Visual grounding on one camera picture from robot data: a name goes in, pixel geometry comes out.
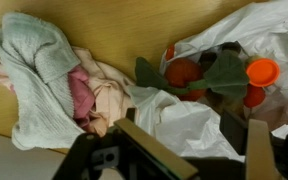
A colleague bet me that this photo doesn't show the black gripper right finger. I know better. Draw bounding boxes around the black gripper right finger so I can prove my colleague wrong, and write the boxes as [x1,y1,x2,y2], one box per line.
[220,111,288,180]

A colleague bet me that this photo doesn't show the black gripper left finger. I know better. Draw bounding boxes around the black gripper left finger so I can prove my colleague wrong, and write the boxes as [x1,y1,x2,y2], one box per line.
[52,108,198,180]

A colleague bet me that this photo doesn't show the orange plastic cup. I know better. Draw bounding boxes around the orange plastic cup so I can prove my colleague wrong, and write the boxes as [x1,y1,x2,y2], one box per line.
[245,58,281,88]

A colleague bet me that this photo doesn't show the red plush vegetable green leaves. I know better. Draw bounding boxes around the red plush vegetable green leaves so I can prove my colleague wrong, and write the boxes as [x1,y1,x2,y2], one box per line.
[133,49,251,103]

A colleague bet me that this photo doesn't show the white plastic bag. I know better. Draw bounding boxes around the white plastic bag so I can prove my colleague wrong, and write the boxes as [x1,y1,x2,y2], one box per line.
[127,0,288,164]

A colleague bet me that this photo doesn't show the light pink cloth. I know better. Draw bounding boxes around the light pink cloth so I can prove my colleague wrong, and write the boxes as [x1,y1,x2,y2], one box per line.
[0,46,137,138]

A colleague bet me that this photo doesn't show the hot pink cloth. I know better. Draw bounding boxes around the hot pink cloth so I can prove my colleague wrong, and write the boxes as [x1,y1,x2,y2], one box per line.
[67,64,96,129]

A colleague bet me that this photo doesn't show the white terry towel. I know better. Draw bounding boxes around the white terry towel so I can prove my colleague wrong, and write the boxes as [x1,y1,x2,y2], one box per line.
[0,12,87,152]

